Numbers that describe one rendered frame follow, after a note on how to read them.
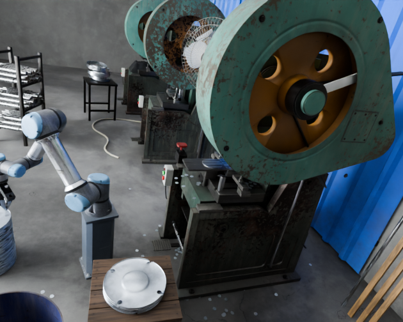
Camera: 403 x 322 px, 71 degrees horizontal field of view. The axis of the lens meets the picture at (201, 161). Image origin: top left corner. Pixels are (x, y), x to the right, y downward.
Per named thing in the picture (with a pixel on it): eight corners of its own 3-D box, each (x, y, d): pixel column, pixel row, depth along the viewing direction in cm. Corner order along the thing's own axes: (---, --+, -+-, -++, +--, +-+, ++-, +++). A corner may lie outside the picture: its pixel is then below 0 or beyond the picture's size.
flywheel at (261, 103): (209, 31, 86) (406, -29, 96) (191, 27, 103) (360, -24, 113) (244, 206, 124) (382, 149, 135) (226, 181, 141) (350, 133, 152)
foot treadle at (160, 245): (153, 256, 188) (153, 250, 185) (150, 245, 196) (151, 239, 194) (233, 248, 208) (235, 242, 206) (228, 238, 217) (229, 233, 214)
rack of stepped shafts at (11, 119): (30, 147, 312) (22, 57, 272) (-12, 140, 310) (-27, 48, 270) (50, 133, 351) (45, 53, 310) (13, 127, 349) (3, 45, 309)
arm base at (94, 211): (88, 220, 158) (88, 205, 154) (82, 204, 169) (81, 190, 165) (115, 214, 167) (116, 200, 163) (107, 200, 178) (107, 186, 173)
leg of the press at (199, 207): (176, 301, 173) (202, 173, 135) (172, 285, 183) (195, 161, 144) (299, 281, 205) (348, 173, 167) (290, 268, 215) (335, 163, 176)
